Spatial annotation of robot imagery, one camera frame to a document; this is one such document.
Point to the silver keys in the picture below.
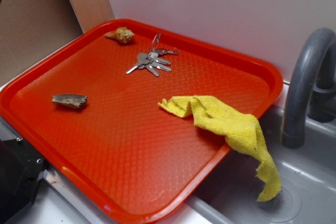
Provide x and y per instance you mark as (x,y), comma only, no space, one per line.
(152,60)

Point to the tan spiral seashell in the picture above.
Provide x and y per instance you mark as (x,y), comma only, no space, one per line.
(121,34)

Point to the orange plastic tray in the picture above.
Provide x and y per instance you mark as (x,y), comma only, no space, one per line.
(135,161)

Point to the yellow microfiber cloth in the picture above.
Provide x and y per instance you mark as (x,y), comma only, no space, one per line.
(242,133)

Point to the grey sink basin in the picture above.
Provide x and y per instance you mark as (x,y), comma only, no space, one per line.
(307,195)

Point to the grey curved faucet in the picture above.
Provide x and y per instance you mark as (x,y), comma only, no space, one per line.
(311,92)

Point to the black metal base block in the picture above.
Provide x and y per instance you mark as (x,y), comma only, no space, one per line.
(22,168)

